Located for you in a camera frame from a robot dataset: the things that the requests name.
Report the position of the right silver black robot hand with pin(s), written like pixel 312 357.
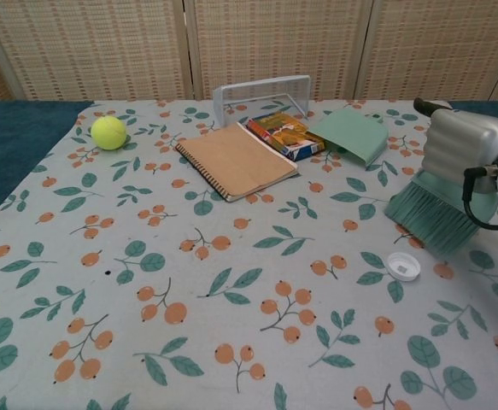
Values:
pixel 462 145

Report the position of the white plastic bottle cap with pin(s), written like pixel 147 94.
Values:
pixel 403 266

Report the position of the light green dustpan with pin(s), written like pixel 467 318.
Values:
pixel 351 136

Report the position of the colourful printed cardboard box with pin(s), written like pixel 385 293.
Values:
pixel 287 134

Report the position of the clear plastic box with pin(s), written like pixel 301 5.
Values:
pixel 261 91

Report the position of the brown spiral notebook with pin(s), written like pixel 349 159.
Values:
pixel 238 162

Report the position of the woven bamboo folding screen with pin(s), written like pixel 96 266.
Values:
pixel 253 47

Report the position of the floral leaf print tablecloth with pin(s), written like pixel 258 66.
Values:
pixel 189 277

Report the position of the yellow tennis ball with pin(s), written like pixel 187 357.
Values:
pixel 108 132

